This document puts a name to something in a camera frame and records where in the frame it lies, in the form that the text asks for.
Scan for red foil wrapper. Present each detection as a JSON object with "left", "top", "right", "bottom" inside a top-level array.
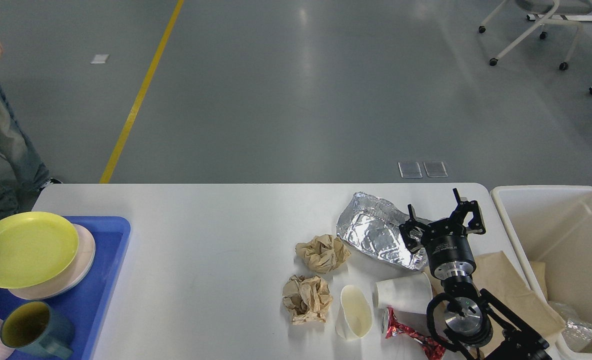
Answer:
[{"left": 381, "top": 306, "right": 447, "bottom": 360}]

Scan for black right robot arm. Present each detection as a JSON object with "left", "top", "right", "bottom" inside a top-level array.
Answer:
[{"left": 398, "top": 188, "right": 550, "bottom": 360}]

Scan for crumpled brown paper lower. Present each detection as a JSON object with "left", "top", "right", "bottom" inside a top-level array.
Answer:
[{"left": 282, "top": 275, "right": 334, "bottom": 325}]

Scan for white pink plate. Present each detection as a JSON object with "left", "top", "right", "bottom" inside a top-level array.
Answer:
[{"left": 9, "top": 224, "right": 97, "bottom": 300}]

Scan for crumpled aluminium foil tray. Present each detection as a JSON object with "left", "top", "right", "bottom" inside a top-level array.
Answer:
[{"left": 336, "top": 192, "right": 427, "bottom": 271}]

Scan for crumpled brown paper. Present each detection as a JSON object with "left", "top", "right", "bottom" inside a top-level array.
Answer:
[
  {"left": 294, "top": 234, "right": 351, "bottom": 274},
  {"left": 282, "top": 275, "right": 334, "bottom": 325}
]

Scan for cream paper cup open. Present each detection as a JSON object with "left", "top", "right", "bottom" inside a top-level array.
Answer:
[{"left": 335, "top": 285, "right": 373, "bottom": 341}]

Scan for brown paper in bin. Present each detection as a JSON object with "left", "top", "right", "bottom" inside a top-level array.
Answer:
[{"left": 528, "top": 260, "right": 549, "bottom": 300}]

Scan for foil scrap in bin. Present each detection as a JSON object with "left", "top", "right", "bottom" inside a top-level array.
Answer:
[{"left": 548, "top": 301, "right": 592, "bottom": 353}]

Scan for white paper on floor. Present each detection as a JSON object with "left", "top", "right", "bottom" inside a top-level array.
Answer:
[{"left": 90, "top": 54, "right": 110, "bottom": 65}]

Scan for right floor socket plate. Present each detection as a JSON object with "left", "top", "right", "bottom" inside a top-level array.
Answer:
[{"left": 422, "top": 161, "right": 449, "bottom": 178}]

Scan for left floor socket plate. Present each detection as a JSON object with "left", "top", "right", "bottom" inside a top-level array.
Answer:
[{"left": 398, "top": 161, "right": 424, "bottom": 179}]

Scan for floor socket plate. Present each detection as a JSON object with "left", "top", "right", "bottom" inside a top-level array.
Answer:
[
  {"left": 422, "top": 161, "right": 449, "bottom": 178},
  {"left": 398, "top": 161, "right": 424, "bottom": 179}
]

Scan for teal mug yellow inside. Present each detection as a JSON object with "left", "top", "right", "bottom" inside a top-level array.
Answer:
[{"left": 0, "top": 301, "right": 75, "bottom": 360}]

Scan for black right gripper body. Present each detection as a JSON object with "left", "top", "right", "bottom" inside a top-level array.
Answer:
[{"left": 417, "top": 219, "right": 477, "bottom": 280}]

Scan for crumpled brown paper upper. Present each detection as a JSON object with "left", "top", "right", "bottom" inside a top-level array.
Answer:
[{"left": 294, "top": 234, "right": 351, "bottom": 274}]

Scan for white rolling chair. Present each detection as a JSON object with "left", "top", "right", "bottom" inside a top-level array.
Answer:
[{"left": 489, "top": 0, "right": 592, "bottom": 71}]

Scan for white waste bin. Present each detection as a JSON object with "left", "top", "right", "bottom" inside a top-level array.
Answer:
[{"left": 490, "top": 186, "right": 592, "bottom": 360}]

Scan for blue plastic tray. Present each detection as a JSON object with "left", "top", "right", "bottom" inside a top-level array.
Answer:
[{"left": 0, "top": 216, "right": 131, "bottom": 360}]

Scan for white paper cup lying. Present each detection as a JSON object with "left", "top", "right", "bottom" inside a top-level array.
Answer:
[{"left": 374, "top": 272, "right": 433, "bottom": 314}]

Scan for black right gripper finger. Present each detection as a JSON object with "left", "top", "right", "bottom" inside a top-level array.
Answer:
[
  {"left": 399, "top": 204, "right": 429, "bottom": 254},
  {"left": 453, "top": 187, "right": 487, "bottom": 235}
]

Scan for brown paper bag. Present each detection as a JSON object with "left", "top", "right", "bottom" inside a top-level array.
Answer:
[{"left": 422, "top": 250, "right": 567, "bottom": 358}]

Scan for yellow plastic plate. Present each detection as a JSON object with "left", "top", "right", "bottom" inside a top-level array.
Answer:
[{"left": 0, "top": 211, "right": 80, "bottom": 289}]

